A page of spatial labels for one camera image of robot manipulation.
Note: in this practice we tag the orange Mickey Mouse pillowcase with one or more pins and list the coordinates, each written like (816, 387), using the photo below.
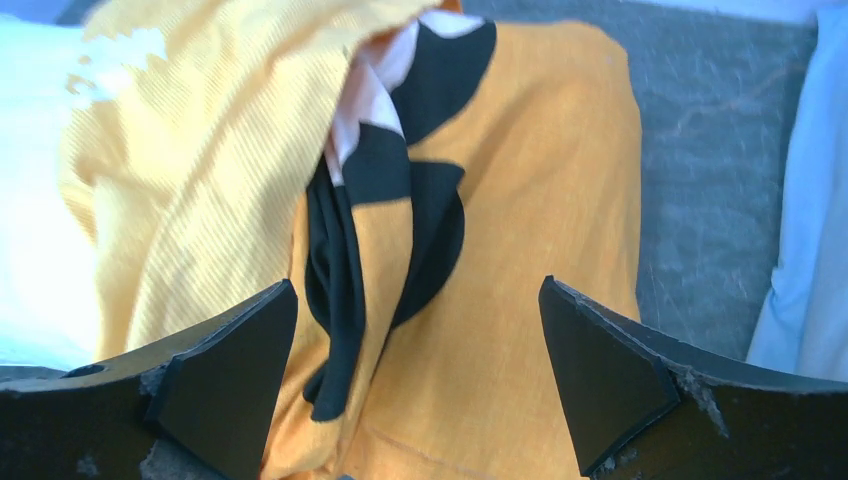
(414, 171)

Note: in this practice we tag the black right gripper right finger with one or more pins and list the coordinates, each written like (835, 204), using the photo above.
(640, 404)

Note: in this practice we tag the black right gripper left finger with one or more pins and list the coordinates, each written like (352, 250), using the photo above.
(194, 405)

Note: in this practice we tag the white pillow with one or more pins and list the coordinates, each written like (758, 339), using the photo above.
(50, 312)

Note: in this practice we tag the light blue pillow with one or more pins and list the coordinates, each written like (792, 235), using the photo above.
(802, 326)

